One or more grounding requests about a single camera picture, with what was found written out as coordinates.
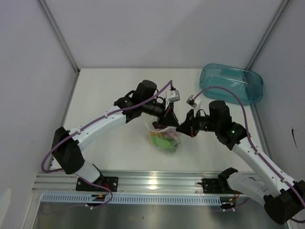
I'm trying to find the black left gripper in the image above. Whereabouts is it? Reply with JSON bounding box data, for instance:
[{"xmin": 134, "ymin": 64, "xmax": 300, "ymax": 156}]
[{"xmin": 142, "ymin": 98, "xmax": 179, "ymax": 127}]

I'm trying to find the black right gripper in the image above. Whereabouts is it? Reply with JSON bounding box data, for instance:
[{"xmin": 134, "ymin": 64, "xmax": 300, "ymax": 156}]
[{"xmin": 176, "ymin": 108, "xmax": 219, "ymax": 138}]

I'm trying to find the purple toy eggplant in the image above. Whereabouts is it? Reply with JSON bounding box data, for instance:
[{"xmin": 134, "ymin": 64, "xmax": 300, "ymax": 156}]
[{"xmin": 166, "ymin": 131, "xmax": 180, "ymax": 141}]

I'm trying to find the clear zip top bag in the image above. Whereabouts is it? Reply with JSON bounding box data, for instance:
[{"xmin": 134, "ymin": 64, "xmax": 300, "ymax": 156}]
[{"xmin": 144, "ymin": 121, "xmax": 182, "ymax": 155}]

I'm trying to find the yellow toy pepper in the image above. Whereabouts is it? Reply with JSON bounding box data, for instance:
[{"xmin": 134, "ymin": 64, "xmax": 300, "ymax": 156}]
[{"xmin": 147, "ymin": 131, "xmax": 155, "ymax": 140}]

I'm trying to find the green toy pea pod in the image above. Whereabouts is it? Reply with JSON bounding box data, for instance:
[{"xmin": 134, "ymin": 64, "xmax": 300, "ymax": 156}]
[{"xmin": 151, "ymin": 135, "xmax": 174, "ymax": 150}]

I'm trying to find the green toy pepper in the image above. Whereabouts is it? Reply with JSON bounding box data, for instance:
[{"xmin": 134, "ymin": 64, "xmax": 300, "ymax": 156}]
[{"xmin": 171, "ymin": 140, "xmax": 180, "ymax": 148}]

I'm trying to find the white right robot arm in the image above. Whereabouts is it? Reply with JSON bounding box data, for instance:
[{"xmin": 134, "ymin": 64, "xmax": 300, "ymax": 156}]
[{"xmin": 186, "ymin": 100, "xmax": 305, "ymax": 225}]

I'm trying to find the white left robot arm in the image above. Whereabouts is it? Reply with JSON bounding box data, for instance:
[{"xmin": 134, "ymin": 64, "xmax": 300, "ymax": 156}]
[{"xmin": 51, "ymin": 80, "xmax": 180, "ymax": 191}]

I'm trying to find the teal plastic bin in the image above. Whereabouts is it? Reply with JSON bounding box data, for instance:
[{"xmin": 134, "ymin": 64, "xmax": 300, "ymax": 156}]
[{"xmin": 199, "ymin": 63, "xmax": 264, "ymax": 106}]

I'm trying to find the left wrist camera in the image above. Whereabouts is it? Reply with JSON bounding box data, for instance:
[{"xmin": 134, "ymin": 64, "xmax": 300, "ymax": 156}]
[{"xmin": 165, "ymin": 89, "xmax": 180, "ymax": 109}]

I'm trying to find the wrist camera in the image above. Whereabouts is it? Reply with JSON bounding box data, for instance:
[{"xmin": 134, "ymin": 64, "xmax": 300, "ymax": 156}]
[
  {"xmin": 186, "ymin": 95, "xmax": 202, "ymax": 116},
  {"xmin": 165, "ymin": 89, "xmax": 180, "ymax": 109}
]

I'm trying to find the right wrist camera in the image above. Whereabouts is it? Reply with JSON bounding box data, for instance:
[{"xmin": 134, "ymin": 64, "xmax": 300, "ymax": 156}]
[{"xmin": 186, "ymin": 95, "xmax": 202, "ymax": 116}]

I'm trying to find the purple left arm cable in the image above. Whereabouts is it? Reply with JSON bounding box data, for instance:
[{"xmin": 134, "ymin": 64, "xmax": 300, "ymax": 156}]
[{"xmin": 41, "ymin": 80, "xmax": 174, "ymax": 210}]

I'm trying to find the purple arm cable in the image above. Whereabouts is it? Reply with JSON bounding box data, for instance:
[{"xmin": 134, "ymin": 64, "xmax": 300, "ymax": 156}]
[
  {"xmin": 190, "ymin": 86, "xmax": 305, "ymax": 224},
  {"xmin": 41, "ymin": 80, "xmax": 174, "ymax": 210}
]

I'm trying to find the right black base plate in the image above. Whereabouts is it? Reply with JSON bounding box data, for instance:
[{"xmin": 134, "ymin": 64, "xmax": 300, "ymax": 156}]
[{"xmin": 197, "ymin": 178, "xmax": 234, "ymax": 194}]

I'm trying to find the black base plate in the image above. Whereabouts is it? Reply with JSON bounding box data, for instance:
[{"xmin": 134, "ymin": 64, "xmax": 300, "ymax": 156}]
[
  {"xmin": 197, "ymin": 178, "xmax": 234, "ymax": 194},
  {"xmin": 75, "ymin": 177, "xmax": 119, "ymax": 192}
]

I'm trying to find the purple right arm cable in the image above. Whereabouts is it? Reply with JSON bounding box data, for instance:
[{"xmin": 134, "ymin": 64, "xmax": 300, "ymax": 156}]
[{"xmin": 190, "ymin": 86, "xmax": 305, "ymax": 224}]

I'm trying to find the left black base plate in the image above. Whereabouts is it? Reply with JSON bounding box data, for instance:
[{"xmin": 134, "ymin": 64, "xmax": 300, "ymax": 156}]
[{"xmin": 75, "ymin": 177, "xmax": 119, "ymax": 192}]

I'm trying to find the right aluminium frame post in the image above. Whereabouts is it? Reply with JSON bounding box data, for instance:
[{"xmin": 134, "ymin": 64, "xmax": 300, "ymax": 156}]
[{"xmin": 245, "ymin": 0, "xmax": 293, "ymax": 71}]

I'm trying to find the aluminium frame post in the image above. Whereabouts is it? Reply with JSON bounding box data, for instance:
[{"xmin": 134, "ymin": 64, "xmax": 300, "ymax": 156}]
[
  {"xmin": 245, "ymin": 0, "xmax": 293, "ymax": 71},
  {"xmin": 36, "ymin": 0, "xmax": 80, "ymax": 75}
]

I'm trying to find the white slotted cable duct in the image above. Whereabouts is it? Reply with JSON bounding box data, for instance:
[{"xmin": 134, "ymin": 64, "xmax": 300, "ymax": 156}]
[{"xmin": 41, "ymin": 193, "xmax": 222, "ymax": 206}]

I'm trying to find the aluminium mounting rail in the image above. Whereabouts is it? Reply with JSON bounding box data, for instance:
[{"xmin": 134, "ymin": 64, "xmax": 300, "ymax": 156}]
[{"xmin": 31, "ymin": 170, "xmax": 220, "ymax": 196}]

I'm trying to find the left aluminium frame post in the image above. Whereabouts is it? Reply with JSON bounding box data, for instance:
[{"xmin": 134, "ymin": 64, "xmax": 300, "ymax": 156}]
[{"xmin": 36, "ymin": 0, "xmax": 80, "ymax": 75}]

